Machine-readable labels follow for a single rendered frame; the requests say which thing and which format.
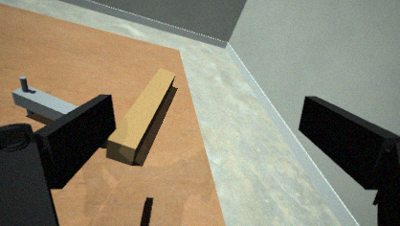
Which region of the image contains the dark brown wooden bar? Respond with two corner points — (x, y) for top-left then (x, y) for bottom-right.
(106, 68), (176, 166)

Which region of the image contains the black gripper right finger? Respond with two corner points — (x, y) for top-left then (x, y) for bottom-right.
(299, 96), (400, 226)

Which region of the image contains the grey bar with peg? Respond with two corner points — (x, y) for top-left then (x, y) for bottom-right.
(11, 77), (78, 121)

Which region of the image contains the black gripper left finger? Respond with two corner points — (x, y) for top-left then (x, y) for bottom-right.
(0, 94), (117, 226)

